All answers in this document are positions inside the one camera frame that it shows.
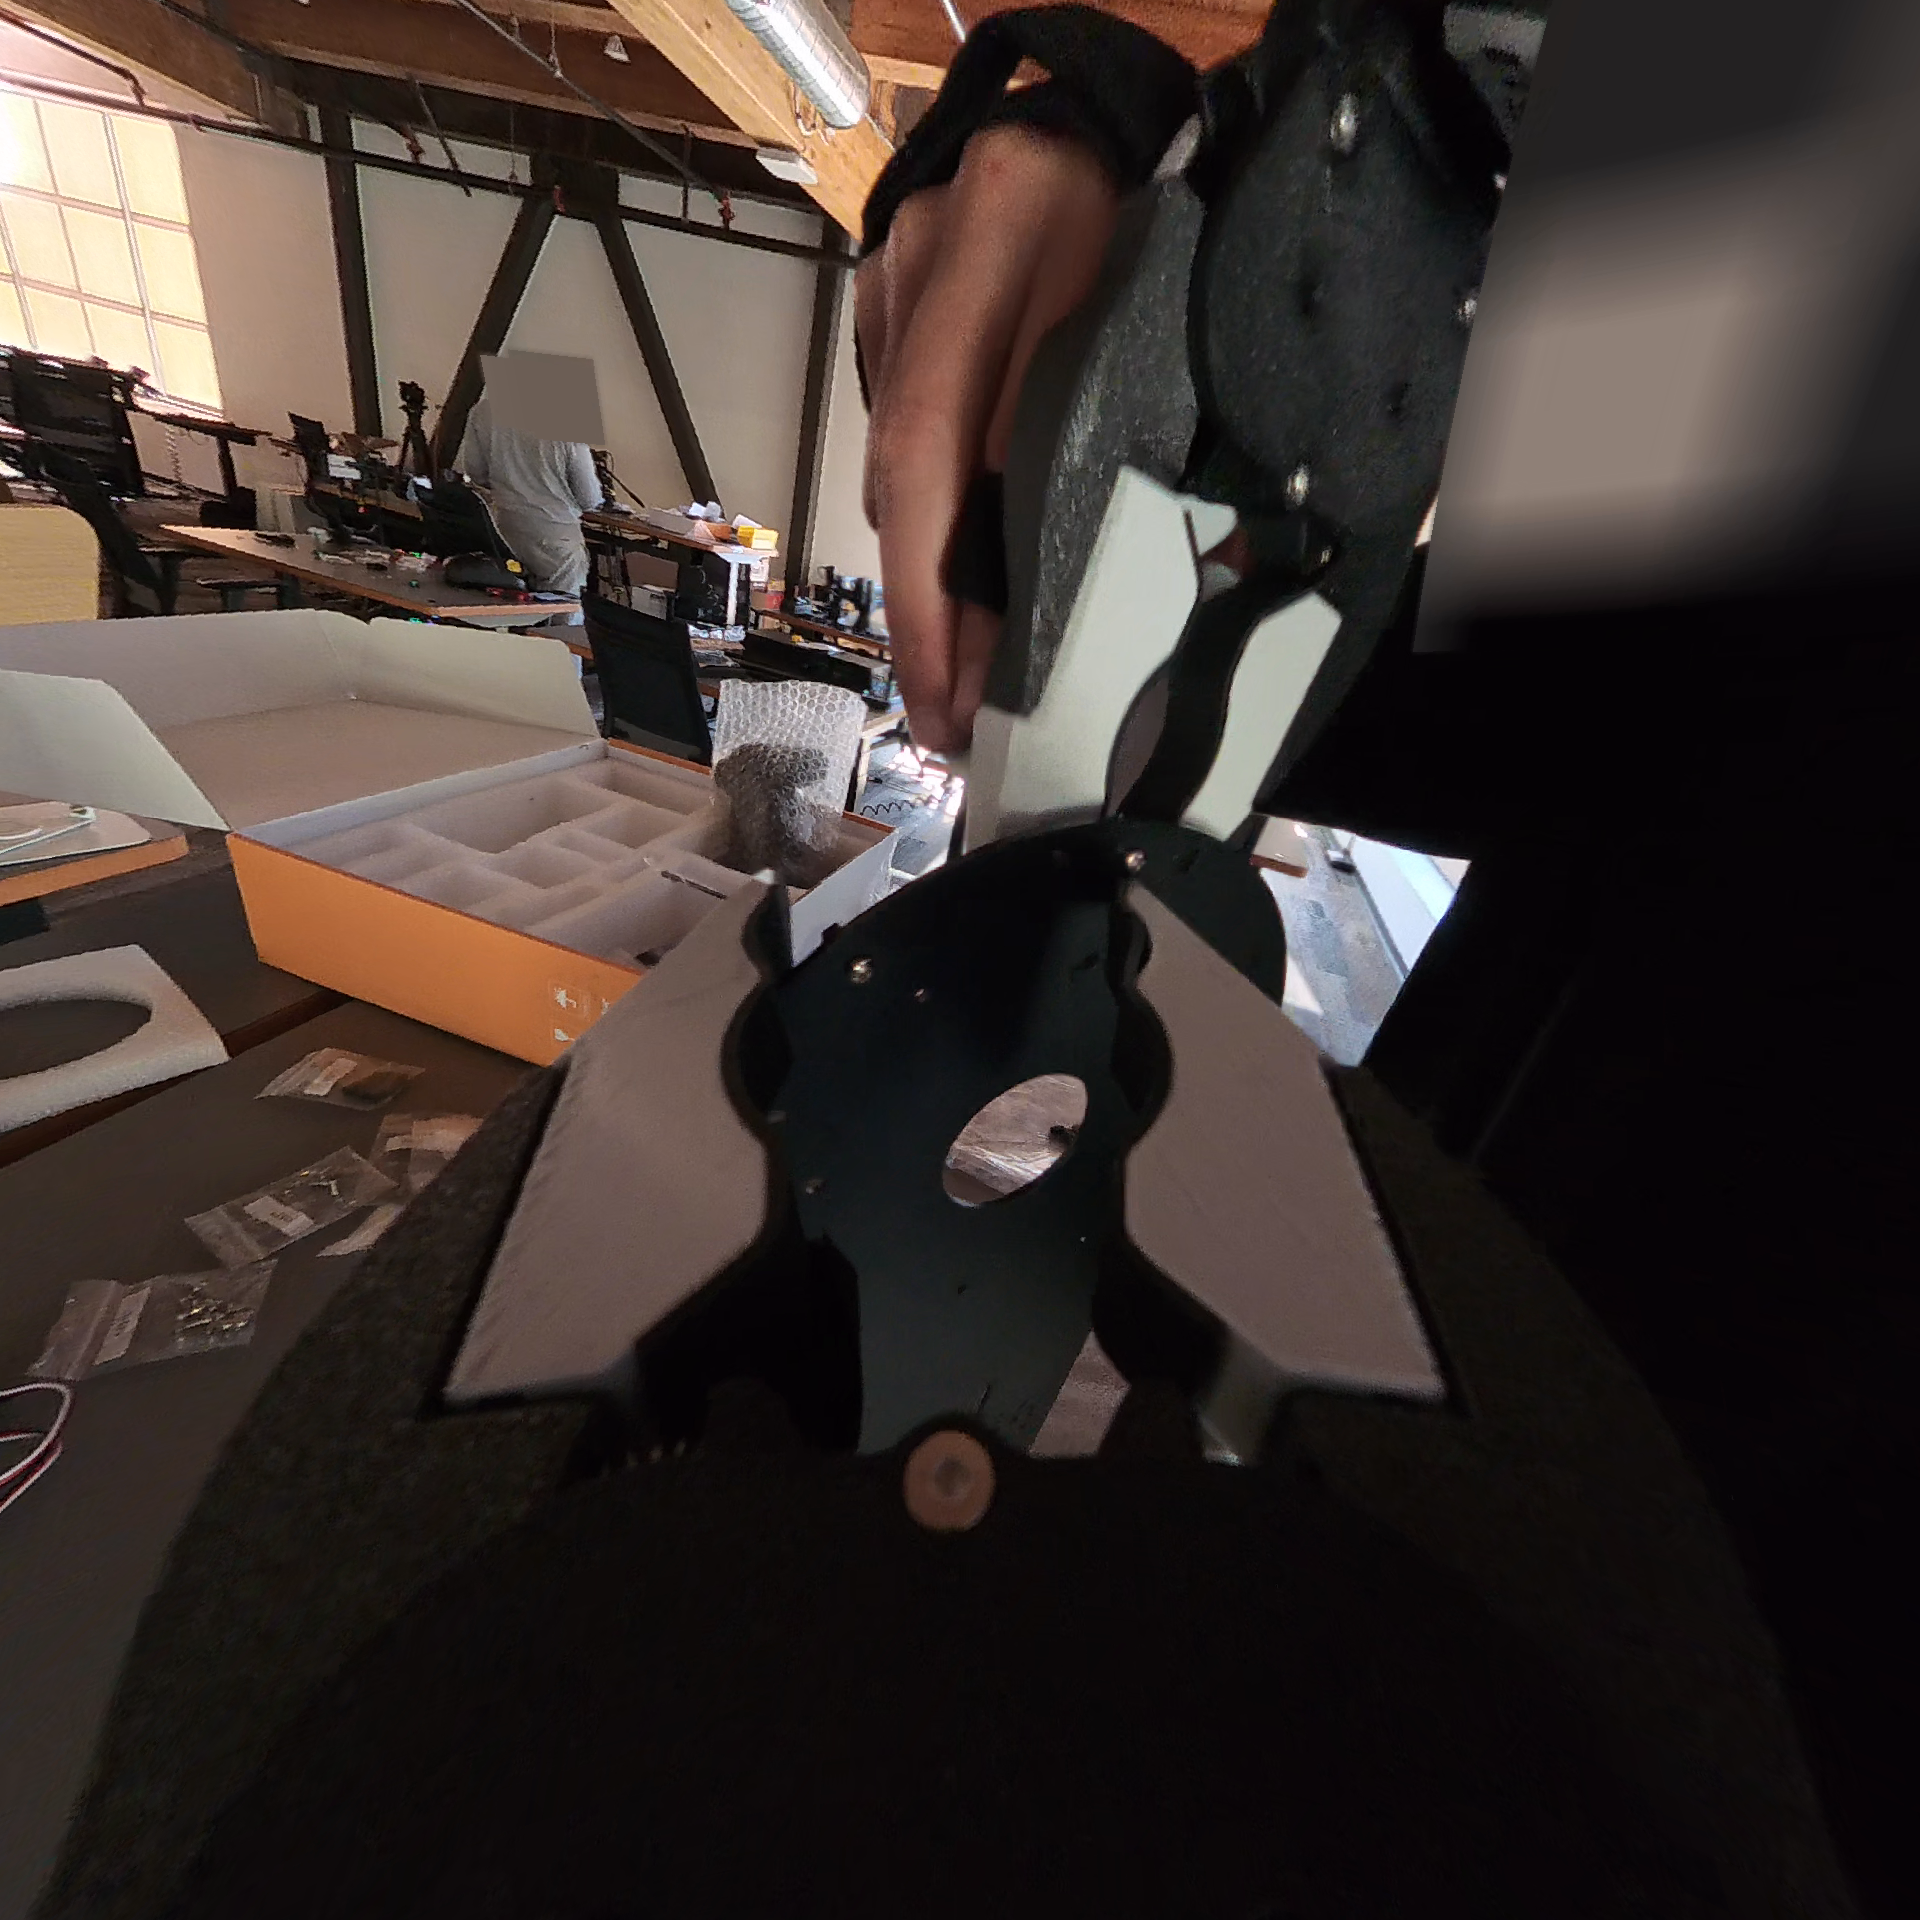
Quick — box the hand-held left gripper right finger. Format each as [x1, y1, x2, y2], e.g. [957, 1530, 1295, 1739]
[1094, 883, 1449, 1469]

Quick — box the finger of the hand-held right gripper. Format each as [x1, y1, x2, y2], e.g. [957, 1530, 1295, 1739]
[1189, 586, 1347, 846]
[964, 461, 1238, 842]

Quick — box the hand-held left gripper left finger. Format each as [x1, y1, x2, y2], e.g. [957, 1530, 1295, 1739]
[442, 883, 812, 1407]

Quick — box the black metal base plate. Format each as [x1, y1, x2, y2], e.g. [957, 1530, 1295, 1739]
[756, 817, 1292, 1455]

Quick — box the long wooden desk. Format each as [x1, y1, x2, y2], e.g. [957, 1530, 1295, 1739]
[157, 522, 588, 625]

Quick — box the person's right hand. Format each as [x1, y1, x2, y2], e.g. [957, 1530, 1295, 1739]
[861, 134, 1157, 751]

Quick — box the bubble wrap bundle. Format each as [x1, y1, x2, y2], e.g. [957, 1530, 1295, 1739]
[709, 678, 873, 887]

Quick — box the orange white cardboard box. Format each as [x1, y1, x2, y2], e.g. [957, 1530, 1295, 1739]
[0, 609, 898, 1068]

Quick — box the pile of small hardware bags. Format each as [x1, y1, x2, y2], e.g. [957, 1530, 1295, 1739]
[30, 1047, 489, 1383]

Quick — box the person's black top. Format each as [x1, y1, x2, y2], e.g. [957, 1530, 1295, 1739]
[1260, 599, 1920, 1920]

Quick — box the beige partition panel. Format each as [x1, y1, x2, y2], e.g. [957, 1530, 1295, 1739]
[0, 503, 107, 625]

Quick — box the paned window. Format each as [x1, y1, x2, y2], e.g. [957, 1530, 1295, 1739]
[0, 83, 213, 413]

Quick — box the silver air duct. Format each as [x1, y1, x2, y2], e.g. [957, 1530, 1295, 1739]
[725, 0, 875, 134]

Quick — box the white foam frame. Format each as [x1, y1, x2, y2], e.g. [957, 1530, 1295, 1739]
[0, 942, 230, 1133]

